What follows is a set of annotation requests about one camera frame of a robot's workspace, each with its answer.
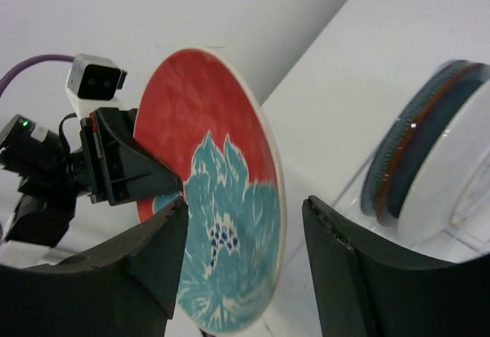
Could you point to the small red teal flower plate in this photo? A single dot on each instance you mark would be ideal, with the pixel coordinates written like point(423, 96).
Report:
point(198, 115)

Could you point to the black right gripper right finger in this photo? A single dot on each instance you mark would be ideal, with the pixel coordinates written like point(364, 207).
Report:
point(366, 285)

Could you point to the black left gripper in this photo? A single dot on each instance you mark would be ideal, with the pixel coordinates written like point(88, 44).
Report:
point(110, 166)

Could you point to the large red teal flower plate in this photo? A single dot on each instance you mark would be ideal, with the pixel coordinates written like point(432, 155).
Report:
point(448, 168)

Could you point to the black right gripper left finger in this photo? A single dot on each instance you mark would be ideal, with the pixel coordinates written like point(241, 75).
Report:
point(125, 286)

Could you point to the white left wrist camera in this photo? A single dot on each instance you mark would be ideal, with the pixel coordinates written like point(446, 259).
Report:
point(92, 83)

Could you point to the dark teal glazed plate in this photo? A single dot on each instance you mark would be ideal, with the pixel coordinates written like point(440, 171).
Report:
point(416, 130)

